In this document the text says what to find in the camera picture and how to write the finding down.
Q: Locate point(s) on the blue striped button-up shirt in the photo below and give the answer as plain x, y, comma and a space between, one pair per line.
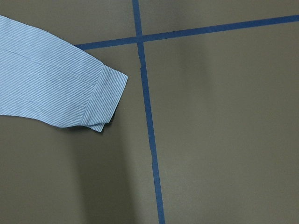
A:
45, 78

